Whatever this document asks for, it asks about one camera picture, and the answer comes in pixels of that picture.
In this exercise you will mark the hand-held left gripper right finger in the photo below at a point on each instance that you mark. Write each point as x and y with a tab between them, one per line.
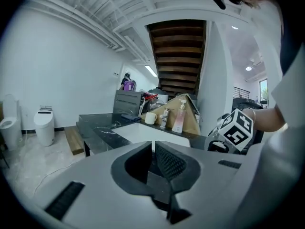
174	166

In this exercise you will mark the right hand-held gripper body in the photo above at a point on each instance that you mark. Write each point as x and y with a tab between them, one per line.
236	130

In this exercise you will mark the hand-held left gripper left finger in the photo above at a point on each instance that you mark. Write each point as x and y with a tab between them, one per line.
129	168

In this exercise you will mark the pink pump bottle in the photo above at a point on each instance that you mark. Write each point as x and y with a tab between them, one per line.
179	120

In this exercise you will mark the person's right forearm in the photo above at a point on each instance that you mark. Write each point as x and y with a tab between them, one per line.
269	119

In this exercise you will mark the black metal railing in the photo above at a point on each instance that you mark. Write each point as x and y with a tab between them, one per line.
240	93

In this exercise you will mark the folded cardboard sheet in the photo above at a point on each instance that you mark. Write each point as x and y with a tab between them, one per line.
190	118

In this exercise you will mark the window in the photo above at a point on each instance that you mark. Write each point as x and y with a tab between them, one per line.
263	90

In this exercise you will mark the chrome faucet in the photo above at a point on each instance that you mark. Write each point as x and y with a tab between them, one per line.
165	118

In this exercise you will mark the dark folded cloth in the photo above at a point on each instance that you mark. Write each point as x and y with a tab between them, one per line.
129	117

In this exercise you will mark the white cup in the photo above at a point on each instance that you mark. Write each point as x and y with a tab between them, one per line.
150	118

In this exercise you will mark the wooden plank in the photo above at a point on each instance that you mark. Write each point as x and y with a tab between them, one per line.
74	141

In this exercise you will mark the round ceiling lamp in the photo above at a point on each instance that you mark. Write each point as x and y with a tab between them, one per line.
248	68

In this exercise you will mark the person's white t-shirt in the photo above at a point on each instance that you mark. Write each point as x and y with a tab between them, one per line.
290	99

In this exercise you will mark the grey metal cabinet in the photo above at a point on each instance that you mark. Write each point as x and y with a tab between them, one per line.
126	101

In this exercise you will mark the brown wooden staircase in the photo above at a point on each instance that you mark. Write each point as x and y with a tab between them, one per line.
178	56

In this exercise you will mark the white smart toilet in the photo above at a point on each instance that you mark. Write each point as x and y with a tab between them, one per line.
44	128

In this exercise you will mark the long ceiling lamp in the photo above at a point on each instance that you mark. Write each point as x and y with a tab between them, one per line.
151	71

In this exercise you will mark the small recessed ceiling lamp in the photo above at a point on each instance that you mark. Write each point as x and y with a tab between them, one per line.
235	27

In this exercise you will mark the white toilet with open lid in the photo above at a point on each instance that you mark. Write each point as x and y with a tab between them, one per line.
10	125

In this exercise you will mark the wall switch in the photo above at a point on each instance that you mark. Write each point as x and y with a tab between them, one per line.
115	74

